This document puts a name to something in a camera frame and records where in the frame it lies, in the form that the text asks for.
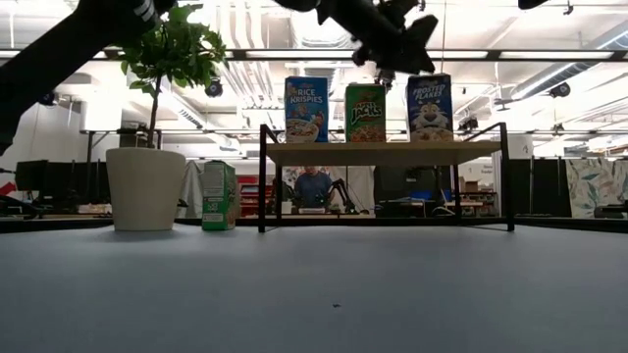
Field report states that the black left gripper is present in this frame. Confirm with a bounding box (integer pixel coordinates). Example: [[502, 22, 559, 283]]
[[333, 0, 440, 75]]

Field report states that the blue Frosted Flakes cereal box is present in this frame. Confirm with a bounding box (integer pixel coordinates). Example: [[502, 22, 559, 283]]
[[405, 73, 454, 143]]

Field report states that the green Apple Jacks cereal box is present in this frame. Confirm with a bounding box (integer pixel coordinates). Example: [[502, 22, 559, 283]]
[[344, 82, 388, 144], [200, 160, 237, 232]]

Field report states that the blue Rice Krispies cereal box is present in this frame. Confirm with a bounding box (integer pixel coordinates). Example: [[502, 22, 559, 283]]
[[284, 76, 331, 144]]

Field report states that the person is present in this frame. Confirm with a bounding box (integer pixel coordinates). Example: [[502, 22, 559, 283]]
[[292, 165, 335, 211]]

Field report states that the black partition panel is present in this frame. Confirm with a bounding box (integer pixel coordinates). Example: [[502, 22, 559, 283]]
[[14, 159, 112, 216], [509, 157, 573, 218]]

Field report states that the red shelving unit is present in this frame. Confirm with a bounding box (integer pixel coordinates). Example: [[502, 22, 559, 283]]
[[236, 175, 261, 218]]

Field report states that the green leafy plant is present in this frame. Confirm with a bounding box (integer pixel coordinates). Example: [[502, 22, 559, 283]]
[[117, 4, 230, 148]]

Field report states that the leaf print curtain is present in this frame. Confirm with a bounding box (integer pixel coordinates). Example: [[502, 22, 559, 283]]
[[565, 157, 628, 220]]

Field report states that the white draped cloth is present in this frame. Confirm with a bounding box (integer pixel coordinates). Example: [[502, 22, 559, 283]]
[[177, 160, 205, 220]]

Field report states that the blue-grey table mat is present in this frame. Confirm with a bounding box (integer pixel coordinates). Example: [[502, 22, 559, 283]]
[[0, 224, 628, 353]]

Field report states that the white plant pot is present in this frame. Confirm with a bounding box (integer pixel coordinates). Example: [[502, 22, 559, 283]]
[[105, 146, 187, 232]]

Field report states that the wooden shelf with black frame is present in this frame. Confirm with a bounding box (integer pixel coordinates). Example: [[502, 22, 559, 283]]
[[258, 121, 515, 234]]

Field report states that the black overhead frame bar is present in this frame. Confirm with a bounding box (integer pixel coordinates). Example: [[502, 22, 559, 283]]
[[0, 47, 628, 63]]

